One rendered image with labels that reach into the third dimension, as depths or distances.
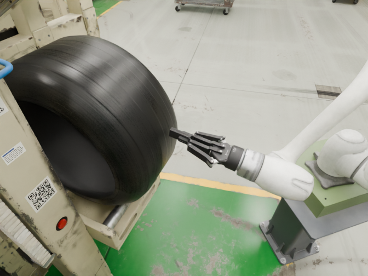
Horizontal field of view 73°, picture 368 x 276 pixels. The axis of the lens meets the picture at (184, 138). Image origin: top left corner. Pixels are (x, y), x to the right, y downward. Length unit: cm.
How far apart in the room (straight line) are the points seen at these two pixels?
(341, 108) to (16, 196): 90
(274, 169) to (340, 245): 157
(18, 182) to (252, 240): 165
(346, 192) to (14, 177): 137
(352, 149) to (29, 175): 122
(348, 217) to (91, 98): 132
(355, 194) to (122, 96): 120
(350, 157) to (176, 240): 125
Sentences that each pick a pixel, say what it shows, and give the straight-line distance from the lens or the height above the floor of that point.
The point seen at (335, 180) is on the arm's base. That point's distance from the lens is 146.
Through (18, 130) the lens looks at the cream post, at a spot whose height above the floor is 142.
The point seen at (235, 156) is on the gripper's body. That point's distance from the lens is 74.
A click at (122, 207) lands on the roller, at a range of 104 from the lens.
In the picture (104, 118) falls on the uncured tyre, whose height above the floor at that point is 139.
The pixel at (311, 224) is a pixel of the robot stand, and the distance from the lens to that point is 142.
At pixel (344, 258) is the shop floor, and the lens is 221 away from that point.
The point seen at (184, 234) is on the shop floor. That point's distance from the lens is 198.
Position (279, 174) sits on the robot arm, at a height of 125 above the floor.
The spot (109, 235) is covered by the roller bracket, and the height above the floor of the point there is 95.
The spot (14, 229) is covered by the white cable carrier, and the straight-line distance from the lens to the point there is 79.
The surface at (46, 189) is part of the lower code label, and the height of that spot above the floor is 122.
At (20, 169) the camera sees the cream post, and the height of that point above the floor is 133.
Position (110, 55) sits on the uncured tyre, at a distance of 79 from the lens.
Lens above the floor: 178
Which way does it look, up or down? 43 degrees down
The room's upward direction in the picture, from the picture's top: straight up
